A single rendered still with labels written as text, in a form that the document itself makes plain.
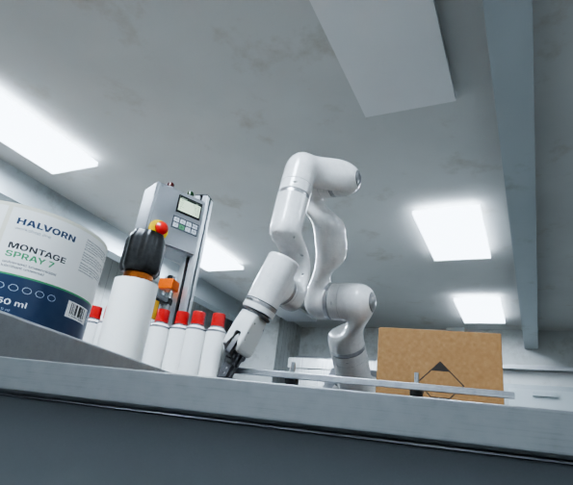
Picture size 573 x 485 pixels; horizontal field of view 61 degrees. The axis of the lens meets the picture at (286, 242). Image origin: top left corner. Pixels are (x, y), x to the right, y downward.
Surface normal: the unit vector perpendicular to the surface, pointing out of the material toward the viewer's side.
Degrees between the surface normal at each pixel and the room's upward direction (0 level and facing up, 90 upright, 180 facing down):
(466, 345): 90
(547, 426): 90
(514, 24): 180
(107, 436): 90
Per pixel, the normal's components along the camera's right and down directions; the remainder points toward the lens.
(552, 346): -0.43, -0.40
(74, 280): 0.91, -0.05
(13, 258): 0.46, -0.29
